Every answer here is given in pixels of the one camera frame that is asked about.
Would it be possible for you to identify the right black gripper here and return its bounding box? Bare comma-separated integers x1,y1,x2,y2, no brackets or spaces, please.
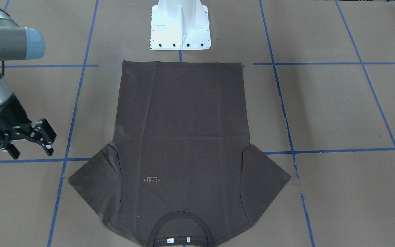
0,94,57,160

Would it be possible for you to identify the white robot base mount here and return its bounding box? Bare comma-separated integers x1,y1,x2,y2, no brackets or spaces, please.
149,0,212,50

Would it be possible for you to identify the dark brown t-shirt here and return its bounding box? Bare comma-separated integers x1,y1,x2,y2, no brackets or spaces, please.
69,61,291,247

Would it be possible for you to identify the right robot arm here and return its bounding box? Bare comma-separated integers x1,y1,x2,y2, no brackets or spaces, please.
0,7,57,159

